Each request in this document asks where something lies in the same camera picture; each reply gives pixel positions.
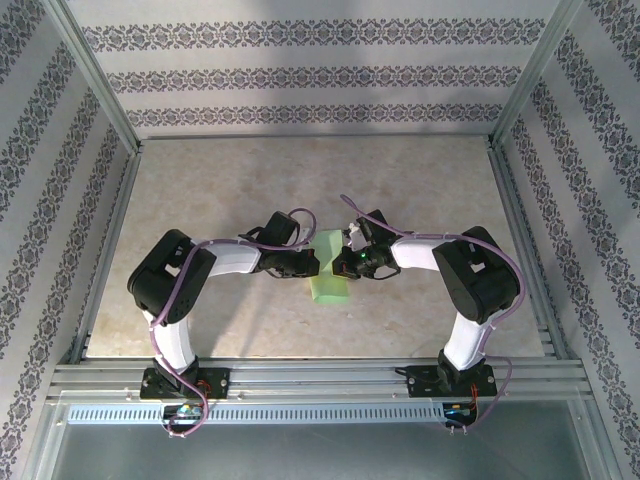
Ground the wide aluminium mounting rail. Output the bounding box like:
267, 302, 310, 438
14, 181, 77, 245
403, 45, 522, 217
47, 355, 594, 402

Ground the grey slotted cable duct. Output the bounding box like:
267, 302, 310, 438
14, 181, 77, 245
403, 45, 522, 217
66, 403, 447, 426

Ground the aluminium frame post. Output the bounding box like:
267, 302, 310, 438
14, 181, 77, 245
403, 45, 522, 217
487, 0, 584, 146
42, 0, 144, 154

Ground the aluminium side frame rail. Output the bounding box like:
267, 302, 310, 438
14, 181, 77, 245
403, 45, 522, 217
487, 142, 571, 361
67, 144, 144, 365

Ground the thin aluminium frame rail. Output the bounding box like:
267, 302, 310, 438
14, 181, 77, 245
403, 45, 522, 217
139, 131, 494, 142

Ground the small circuit board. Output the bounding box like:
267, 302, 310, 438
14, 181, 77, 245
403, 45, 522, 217
443, 402, 480, 421
162, 403, 207, 422

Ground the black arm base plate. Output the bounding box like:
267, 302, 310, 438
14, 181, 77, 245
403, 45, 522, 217
405, 364, 497, 399
139, 367, 232, 401

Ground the light green paper sheet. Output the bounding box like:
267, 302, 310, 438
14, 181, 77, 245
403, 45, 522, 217
309, 228, 351, 305

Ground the grey sheet metal tray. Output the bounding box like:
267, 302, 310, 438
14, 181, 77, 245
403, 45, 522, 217
29, 399, 619, 480

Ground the purple cable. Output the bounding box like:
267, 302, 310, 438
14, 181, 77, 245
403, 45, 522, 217
148, 207, 319, 440
339, 193, 524, 435

